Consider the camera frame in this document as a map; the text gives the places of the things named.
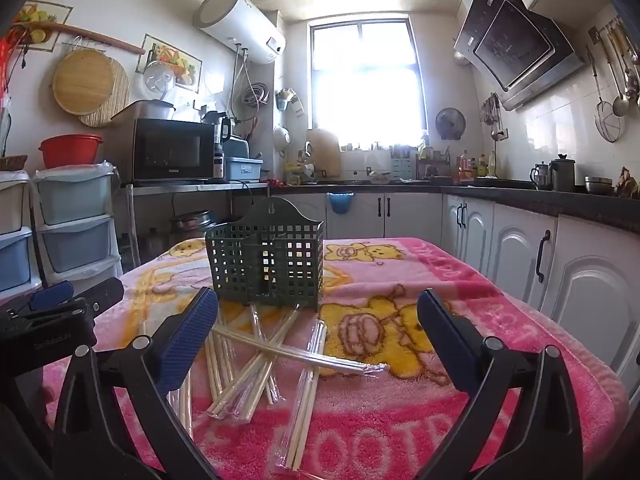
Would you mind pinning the fruit wall poster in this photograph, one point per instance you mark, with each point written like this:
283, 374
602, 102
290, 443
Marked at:
172, 52
42, 15

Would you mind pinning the wooden chopsticks group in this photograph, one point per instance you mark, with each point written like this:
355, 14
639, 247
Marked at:
260, 365

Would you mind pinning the red plastic basin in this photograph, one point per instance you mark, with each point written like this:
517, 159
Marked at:
70, 150

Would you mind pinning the clear plastic lid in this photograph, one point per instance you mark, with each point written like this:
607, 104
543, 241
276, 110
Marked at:
159, 80

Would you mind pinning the glass french press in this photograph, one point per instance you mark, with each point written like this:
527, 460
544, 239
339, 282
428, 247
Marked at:
540, 177

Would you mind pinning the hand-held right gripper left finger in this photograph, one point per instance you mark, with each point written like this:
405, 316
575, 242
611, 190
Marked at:
187, 340

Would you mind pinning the grey-blue dish drainer box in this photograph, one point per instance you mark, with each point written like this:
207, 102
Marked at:
242, 165

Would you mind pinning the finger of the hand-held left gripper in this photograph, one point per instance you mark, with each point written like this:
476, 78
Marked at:
105, 292
50, 294

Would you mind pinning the plastic drawer unit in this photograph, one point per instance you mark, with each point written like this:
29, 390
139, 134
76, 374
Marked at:
12, 230
75, 210

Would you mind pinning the white kitchen cabinets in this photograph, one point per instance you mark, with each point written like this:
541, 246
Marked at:
500, 240

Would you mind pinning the round woven mat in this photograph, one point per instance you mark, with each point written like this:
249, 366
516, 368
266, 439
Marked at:
120, 95

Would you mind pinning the kitchen window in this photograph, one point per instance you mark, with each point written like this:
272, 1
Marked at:
367, 75

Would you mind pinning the wicker basket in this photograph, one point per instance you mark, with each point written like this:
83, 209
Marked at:
12, 162

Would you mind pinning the hanging steel utensils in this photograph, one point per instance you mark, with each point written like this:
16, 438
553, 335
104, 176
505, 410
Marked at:
492, 115

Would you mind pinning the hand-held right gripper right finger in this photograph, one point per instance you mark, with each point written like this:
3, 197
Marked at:
445, 335

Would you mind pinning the stacked steel pots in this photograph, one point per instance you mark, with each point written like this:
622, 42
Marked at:
192, 221

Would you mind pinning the black range hood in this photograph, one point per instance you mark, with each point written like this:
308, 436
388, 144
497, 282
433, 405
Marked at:
520, 45

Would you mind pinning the teal knife block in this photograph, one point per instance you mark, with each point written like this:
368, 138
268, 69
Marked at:
401, 165

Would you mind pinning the round bamboo board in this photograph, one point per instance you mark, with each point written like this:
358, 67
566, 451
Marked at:
82, 82

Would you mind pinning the blue hanging bin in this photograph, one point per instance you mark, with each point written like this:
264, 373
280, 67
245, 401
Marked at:
340, 204

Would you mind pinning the black microwave oven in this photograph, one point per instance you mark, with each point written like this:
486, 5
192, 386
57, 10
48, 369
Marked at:
172, 150

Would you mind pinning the cooking oil bottles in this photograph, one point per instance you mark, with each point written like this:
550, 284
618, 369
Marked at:
475, 165

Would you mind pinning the green plastic utensil basket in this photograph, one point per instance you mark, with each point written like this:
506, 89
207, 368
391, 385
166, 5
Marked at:
280, 280

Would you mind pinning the pink printed blanket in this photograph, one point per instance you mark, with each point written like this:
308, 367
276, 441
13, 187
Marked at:
400, 410

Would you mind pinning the steel pot with lid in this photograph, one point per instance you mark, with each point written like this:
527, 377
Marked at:
150, 109

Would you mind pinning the steel bowl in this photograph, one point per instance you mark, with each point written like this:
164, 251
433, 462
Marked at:
598, 185

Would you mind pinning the long wooden rolling pin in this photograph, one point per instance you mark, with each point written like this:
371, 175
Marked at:
100, 40

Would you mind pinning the small wall fan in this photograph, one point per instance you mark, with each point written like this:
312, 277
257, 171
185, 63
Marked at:
450, 124

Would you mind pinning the black kitchen countertop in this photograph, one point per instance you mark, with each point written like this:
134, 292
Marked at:
550, 197

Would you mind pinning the steel shelf rack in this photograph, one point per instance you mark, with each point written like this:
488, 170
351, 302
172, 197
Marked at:
200, 186

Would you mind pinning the white hanging colander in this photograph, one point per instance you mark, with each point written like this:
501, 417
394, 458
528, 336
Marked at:
281, 137

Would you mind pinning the white water heater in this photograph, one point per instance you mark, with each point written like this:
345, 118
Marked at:
235, 25

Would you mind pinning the wooden cutting board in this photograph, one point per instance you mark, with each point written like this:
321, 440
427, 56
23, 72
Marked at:
325, 152

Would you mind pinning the black blender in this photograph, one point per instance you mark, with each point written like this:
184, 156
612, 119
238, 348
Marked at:
219, 145

